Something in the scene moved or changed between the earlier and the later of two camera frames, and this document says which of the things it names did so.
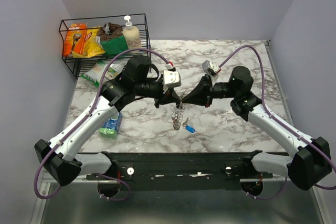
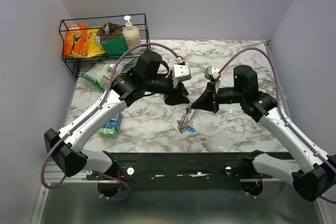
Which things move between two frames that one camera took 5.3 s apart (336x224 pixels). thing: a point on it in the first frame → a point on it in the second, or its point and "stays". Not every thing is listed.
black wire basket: [87, 41] stays
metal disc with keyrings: [178, 116] → [187, 118]
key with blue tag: [187, 127] stays
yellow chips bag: [93, 45] stays
